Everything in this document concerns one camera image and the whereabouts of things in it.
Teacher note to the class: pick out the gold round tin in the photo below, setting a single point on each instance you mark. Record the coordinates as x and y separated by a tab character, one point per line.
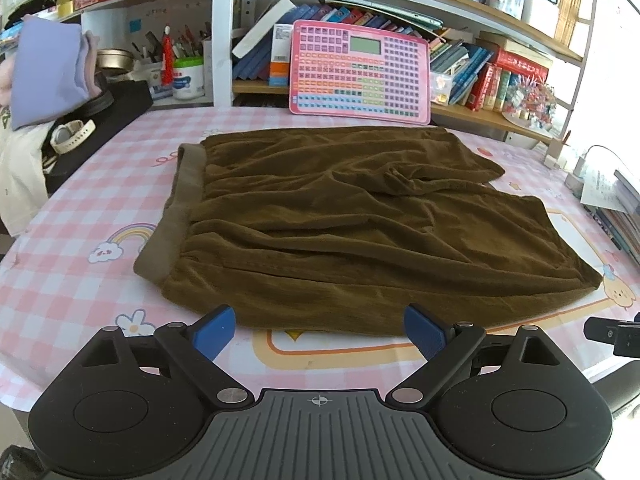
114	60

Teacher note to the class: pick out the purple folded cloth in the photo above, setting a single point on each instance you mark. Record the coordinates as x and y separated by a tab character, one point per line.
47	75

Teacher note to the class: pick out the white power adapter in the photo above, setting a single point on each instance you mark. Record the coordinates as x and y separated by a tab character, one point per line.
576	167

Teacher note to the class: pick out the thick white-edged book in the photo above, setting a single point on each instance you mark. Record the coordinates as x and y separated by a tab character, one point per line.
262	27

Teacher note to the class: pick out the red tassel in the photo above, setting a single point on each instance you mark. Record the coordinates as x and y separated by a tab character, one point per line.
167	60

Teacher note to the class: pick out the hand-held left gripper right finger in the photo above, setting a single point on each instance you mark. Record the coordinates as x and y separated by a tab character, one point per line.
422	332

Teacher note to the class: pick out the handwritten paper sheet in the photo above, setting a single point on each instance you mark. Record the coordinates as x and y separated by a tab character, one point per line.
605	192

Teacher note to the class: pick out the colourful candy bouquet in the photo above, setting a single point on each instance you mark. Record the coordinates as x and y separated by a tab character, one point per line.
530	102

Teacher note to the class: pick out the pink learning tablet toy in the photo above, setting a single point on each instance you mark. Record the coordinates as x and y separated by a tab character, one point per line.
360	75

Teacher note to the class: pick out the white cloth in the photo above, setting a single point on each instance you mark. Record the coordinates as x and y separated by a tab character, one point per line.
20	180

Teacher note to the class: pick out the stack of flat notebooks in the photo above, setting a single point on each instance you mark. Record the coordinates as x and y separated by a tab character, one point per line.
620	225

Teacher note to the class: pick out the white orange booklet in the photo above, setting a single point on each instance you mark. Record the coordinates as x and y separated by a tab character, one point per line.
281	55

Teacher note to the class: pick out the teal flat case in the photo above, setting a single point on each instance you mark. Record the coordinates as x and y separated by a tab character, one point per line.
390	12

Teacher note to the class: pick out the small beige box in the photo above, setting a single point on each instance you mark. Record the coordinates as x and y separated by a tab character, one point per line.
556	152

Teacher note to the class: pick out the white tub green lid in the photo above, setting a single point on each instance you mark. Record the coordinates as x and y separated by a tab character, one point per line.
188	80

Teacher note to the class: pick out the row of books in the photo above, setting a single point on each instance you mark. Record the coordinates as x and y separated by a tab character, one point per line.
480	75

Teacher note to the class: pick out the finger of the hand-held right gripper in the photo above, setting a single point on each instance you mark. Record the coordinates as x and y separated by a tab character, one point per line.
600	329

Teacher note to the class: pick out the pink checked table mat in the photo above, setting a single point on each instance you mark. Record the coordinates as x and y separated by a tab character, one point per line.
100	200

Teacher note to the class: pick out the white smartwatch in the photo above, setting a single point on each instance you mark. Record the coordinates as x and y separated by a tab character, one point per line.
70	137

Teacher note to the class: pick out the stack of tan notebooks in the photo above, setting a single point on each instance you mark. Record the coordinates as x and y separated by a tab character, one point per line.
570	7

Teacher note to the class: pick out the black box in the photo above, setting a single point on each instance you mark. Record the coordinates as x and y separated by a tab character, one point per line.
120	105

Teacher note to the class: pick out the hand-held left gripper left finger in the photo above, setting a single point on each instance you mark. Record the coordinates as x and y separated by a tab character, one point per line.
215	332

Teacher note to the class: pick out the bunch of pens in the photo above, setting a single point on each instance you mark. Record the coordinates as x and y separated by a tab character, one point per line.
185	45

